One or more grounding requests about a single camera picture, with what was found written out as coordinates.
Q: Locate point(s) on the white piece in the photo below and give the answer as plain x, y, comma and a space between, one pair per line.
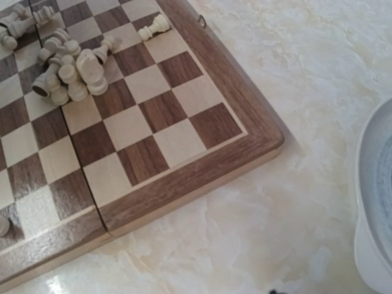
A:
92, 72

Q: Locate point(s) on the white pawn far edge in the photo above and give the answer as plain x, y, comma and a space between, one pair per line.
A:
160, 24

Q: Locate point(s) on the white rook square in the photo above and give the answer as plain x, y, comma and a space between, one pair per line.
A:
4, 226

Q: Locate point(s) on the white plate with spiral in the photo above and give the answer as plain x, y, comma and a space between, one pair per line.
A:
372, 186

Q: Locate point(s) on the white pawn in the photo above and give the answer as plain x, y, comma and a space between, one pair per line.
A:
73, 48
109, 43
8, 41

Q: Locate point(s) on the fallen white bishop centre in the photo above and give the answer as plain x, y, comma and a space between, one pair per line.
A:
18, 21

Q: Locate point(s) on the wooden chess board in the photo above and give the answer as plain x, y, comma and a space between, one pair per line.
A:
178, 119

